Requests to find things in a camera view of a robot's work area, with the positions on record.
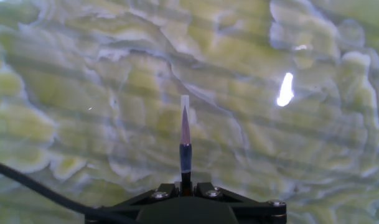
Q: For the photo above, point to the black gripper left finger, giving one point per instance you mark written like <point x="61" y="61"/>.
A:
<point x="159" y="193"/>

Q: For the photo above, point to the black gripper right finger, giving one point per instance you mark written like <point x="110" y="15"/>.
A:
<point x="220" y="194"/>

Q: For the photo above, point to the brown calligraphy brush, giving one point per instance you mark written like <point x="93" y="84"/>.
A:
<point x="185" y="155"/>

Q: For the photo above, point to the green marble pattern mat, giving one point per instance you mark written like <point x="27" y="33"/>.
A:
<point x="83" y="93"/>

